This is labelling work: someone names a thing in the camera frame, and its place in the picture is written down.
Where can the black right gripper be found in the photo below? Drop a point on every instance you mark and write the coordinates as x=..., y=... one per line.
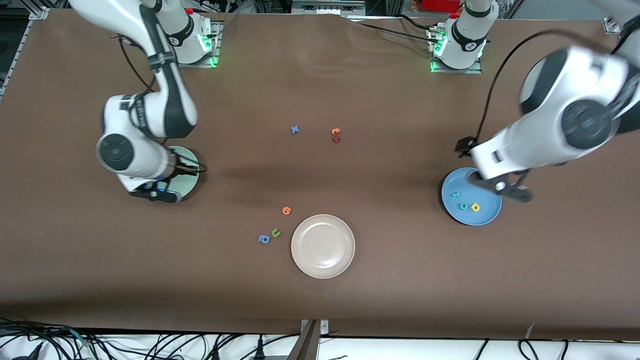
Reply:
x=181, y=168

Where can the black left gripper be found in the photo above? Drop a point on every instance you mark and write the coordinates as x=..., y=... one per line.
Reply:
x=464, y=145

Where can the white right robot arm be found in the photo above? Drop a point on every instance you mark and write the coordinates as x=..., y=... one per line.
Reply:
x=150, y=155

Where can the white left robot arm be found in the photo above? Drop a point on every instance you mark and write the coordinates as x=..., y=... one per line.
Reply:
x=550, y=140

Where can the green plate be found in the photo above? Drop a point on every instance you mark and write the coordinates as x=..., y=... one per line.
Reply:
x=189, y=186

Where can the blue plate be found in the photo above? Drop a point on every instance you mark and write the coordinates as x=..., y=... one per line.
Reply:
x=480, y=218

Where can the blue foam letter a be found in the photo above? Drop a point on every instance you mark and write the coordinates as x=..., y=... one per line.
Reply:
x=261, y=240

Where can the green foam letter u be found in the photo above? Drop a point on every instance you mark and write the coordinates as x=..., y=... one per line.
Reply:
x=274, y=234

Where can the red box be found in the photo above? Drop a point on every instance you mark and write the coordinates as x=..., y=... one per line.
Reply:
x=440, y=5

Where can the beige plate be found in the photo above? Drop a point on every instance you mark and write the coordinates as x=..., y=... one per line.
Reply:
x=323, y=246

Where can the white paper tag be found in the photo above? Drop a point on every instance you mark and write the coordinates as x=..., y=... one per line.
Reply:
x=530, y=330

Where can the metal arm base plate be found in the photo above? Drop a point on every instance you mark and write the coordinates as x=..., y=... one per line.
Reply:
x=216, y=50
x=477, y=70

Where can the white table corner bracket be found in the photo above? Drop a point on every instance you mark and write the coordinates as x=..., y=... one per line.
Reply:
x=611, y=26
x=39, y=13

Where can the metal frame profile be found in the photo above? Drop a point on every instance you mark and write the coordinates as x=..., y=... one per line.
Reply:
x=327, y=7

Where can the metal table edge bracket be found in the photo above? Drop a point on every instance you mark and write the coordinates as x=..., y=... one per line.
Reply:
x=324, y=327

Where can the aluminium profile post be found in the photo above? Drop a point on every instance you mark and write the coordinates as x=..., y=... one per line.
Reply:
x=306, y=345

